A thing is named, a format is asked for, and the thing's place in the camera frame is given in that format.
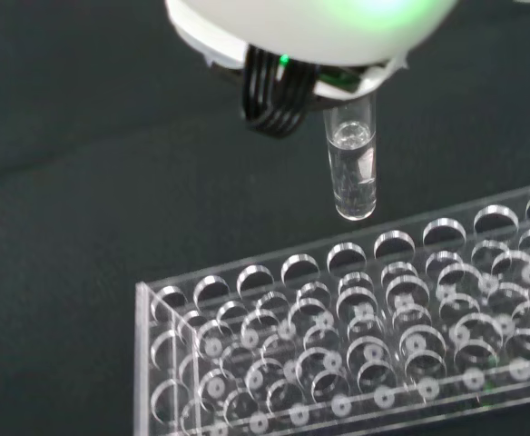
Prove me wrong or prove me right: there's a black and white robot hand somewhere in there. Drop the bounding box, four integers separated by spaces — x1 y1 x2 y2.
163 0 457 140

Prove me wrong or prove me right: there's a clear plastic test tube rack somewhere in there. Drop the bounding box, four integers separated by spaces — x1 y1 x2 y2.
135 179 530 436

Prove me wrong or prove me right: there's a black bench cloth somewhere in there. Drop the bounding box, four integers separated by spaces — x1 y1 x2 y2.
0 0 530 436

